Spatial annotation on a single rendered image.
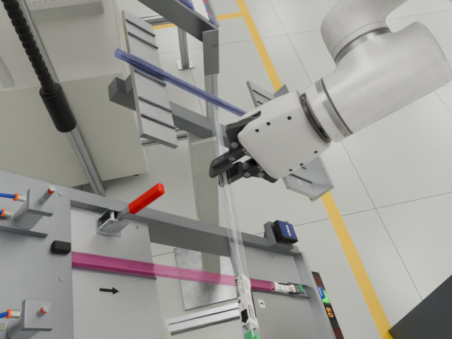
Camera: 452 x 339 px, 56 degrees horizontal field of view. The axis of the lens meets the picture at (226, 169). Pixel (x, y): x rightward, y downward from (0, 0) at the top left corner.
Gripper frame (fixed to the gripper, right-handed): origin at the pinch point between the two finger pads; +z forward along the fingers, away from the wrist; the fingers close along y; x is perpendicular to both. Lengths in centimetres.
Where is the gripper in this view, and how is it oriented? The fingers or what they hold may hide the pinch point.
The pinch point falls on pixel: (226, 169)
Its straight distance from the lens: 63.0
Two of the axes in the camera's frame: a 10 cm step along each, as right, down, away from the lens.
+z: -7.9, 4.5, 4.1
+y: -6.1, -6.3, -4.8
